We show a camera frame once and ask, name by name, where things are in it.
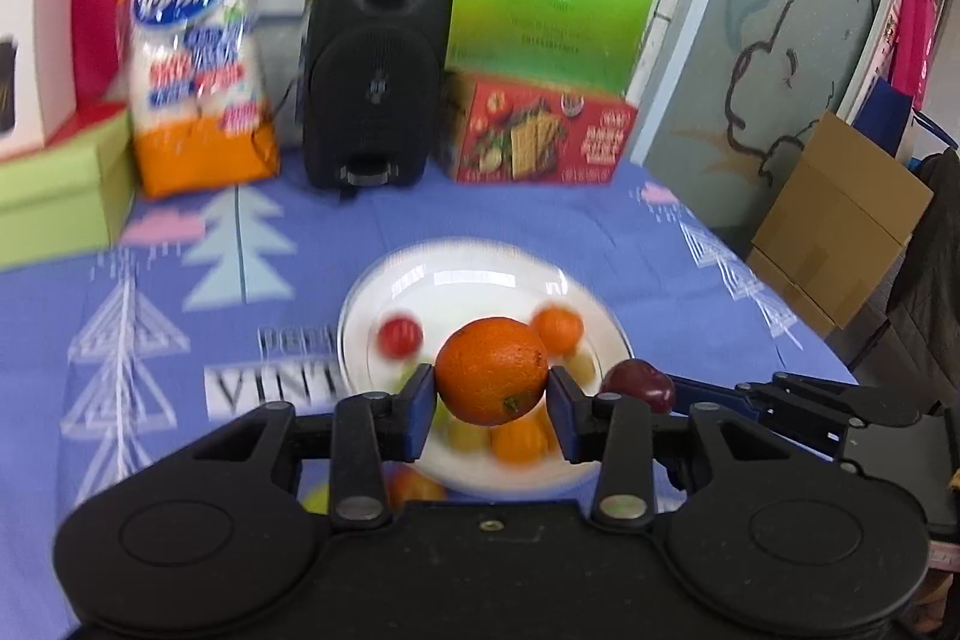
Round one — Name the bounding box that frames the large orange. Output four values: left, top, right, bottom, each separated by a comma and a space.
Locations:
435, 316, 551, 427

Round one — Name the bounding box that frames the dark cloth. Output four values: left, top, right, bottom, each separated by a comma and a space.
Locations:
885, 149, 960, 405

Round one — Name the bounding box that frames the black speaker cable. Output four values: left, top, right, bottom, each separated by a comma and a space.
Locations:
255, 74, 307, 155

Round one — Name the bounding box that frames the red cracker box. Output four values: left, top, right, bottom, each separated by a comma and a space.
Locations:
442, 70, 640, 187

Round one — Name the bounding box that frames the medium orange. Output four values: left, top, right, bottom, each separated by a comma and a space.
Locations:
531, 304, 584, 356

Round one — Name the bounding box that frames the dark red plum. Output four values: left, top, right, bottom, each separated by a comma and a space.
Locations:
600, 359, 676, 414

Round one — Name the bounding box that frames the light green box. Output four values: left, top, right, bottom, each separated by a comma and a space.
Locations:
0, 104, 136, 270

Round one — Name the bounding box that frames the brown cardboard box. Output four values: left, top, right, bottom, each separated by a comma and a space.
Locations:
746, 110, 935, 337

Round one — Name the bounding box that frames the blue printed tablecloth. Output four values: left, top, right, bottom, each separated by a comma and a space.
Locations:
0, 160, 860, 640

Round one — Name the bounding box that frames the red tomato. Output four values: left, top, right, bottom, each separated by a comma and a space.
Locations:
377, 312, 423, 360

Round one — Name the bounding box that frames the pink hanging bag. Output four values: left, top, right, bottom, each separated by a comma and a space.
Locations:
889, 0, 940, 101

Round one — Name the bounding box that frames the small reddish yellow fruit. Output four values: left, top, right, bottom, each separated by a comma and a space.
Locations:
386, 466, 447, 504

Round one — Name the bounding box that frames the black speaker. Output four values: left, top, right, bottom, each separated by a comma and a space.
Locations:
300, 0, 455, 195

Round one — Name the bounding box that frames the white plate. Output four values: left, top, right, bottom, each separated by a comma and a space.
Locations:
336, 239, 635, 491

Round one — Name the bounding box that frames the white cup box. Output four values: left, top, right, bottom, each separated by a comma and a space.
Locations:
0, 0, 80, 161

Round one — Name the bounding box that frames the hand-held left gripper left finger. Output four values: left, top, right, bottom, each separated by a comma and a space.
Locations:
191, 364, 437, 530

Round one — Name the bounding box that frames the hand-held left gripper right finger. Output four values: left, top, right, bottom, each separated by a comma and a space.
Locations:
546, 366, 785, 528

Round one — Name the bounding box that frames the blue paper bag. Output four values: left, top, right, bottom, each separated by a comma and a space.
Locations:
862, 77, 914, 155

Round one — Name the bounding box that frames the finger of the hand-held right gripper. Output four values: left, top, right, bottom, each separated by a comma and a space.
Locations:
666, 372, 922, 453

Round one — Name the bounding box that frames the orange paper cup package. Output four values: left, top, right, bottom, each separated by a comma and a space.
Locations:
116, 0, 282, 200

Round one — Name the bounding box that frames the small orange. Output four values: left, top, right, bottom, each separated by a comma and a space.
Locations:
491, 411, 554, 467

